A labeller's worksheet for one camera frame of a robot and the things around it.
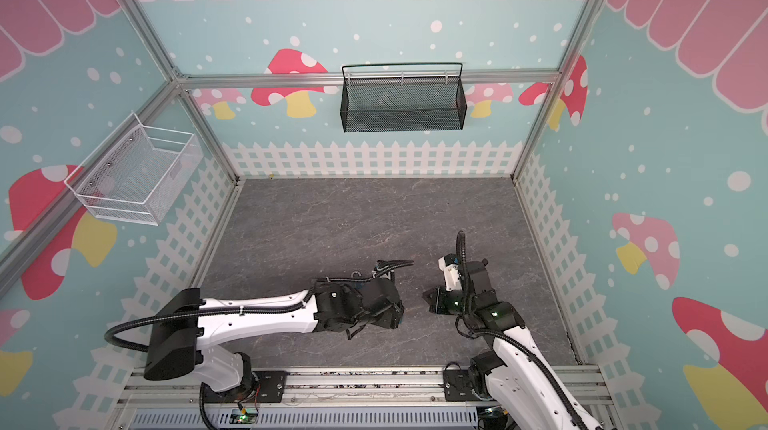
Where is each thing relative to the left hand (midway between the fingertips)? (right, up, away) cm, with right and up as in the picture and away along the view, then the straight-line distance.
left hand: (391, 314), depth 76 cm
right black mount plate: (+16, -17, -2) cm, 24 cm away
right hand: (+8, +4, +3) cm, 10 cm away
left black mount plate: (-32, -18, -2) cm, 36 cm away
